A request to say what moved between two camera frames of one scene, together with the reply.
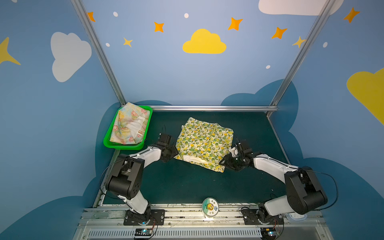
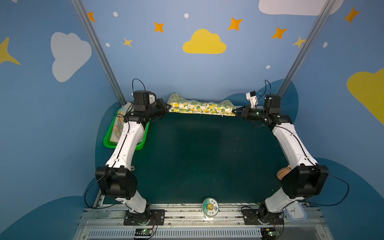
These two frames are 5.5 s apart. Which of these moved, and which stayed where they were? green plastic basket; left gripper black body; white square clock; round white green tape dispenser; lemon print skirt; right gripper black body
Moved: right gripper black body; left gripper black body; lemon print skirt
Stayed: round white green tape dispenser; white square clock; green plastic basket
